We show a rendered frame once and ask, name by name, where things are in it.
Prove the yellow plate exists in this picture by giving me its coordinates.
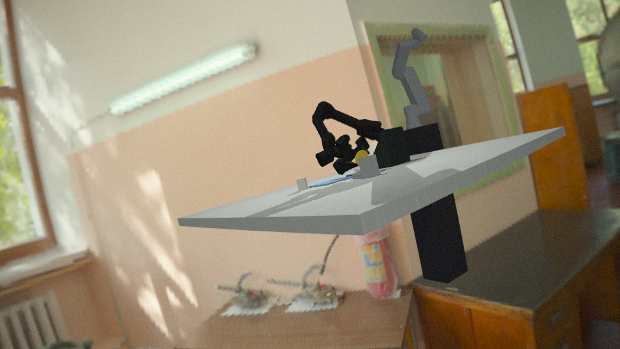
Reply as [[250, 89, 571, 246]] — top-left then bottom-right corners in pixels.
[[355, 150, 368, 166]]

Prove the light blue square mat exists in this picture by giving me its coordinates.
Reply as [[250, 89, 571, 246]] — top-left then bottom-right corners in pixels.
[[309, 176, 352, 187]]

